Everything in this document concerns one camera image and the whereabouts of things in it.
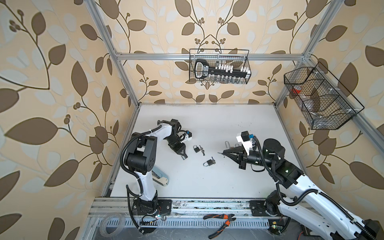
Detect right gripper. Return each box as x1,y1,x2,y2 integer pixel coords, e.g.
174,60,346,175
223,145,274,170

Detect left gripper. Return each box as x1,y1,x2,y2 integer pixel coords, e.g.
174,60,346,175
165,135,187,155

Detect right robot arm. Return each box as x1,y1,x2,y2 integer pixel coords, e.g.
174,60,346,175
221,135,381,240

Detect red cap item in basket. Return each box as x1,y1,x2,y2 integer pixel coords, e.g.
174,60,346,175
292,85,302,95

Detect wire basket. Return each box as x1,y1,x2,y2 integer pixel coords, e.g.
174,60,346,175
284,62,365,130
189,48,252,85

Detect back wire basket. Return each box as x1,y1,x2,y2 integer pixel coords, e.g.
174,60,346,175
189,48,252,85

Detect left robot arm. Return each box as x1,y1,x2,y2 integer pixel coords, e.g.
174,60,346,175
120,119,192,235

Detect right wire basket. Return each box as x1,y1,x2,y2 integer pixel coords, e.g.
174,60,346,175
284,62,365,130

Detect red orange pliers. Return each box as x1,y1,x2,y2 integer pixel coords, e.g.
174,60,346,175
202,213,237,240

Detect clear tape roll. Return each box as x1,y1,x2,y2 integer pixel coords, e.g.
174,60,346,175
99,213,126,238

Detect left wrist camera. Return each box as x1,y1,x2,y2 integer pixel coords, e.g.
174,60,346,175
179,131,192,143

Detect black padlock with keys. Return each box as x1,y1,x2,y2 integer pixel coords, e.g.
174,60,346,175
193,145,205,156

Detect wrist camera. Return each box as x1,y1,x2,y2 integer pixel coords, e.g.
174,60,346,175
179,131,192,143
236,131,257,156

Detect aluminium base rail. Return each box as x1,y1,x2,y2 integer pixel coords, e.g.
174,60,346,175
88,198,284,229

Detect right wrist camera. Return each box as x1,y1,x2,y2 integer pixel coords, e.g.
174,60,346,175
236,131,257,156

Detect black white tool in basket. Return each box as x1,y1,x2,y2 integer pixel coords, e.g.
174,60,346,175
192,59,251,79

